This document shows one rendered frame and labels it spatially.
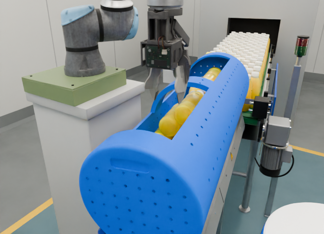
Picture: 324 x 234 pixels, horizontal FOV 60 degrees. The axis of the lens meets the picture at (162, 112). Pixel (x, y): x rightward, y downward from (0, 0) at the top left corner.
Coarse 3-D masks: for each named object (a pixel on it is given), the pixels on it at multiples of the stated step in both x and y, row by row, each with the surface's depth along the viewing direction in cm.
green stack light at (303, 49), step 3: (297, 48) 151; (300, 48) 150; (303, 48) 150; (306, 48) 150; (294, 51) 154; (297, 51) 152; (300, 51) 151; (303, 51) 151; (306, 51) 151; (294, 54) 154; (297, 54) 152; (300, 54) 151; (303, 54) 151
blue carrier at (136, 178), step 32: (192, 64) 126; (224, 64) 127; (160, 96) 92; (224, 96) 86; (192, 128) 63; (224, 128) 75; (96, 160) 57; (128, 160) 54; (160, 160) 51; (192, 160) 55; (224, 160) 73; (96, 192) 61; (128, 192) 57; (160, 192) 54; (192, 192) 51; (128, 224) 61; (160, 224) 57; (192, 224) 54
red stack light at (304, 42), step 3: (297, 39) 150; (300, 39) 149; (303, 39) 148; (306, 39) 148; (309, 39) 149; (297, 42) 151; (300, 42) 149; (303, 42) 149; (306, 42) 149; (297, 45) 151; (300, 45) 150; (303, 45) 149; (306, 45) 149
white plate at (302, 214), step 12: (300, 204) 66; (312, 204) 66; (276, 216) 62; (288, 216) 62; (300, 216) 62; (312, 216) 62; (264, 228) 60; (276, 228) 59; (288, 228) 59; (300, 228) 59; (312, 228) 59
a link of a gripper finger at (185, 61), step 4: (184, 52) 62; (184, 56) 61; (188, 56) 62; (180, 60) 62; (184, 60) 62; (188, 60) 62; (180, 64) 62; (184, 64) 62; (188, 64) 62; (184, 68) 62; (188, 68) 62; (184, 72) 63; (188, 72) 63; (188, 76) 64; (188, 80) 65
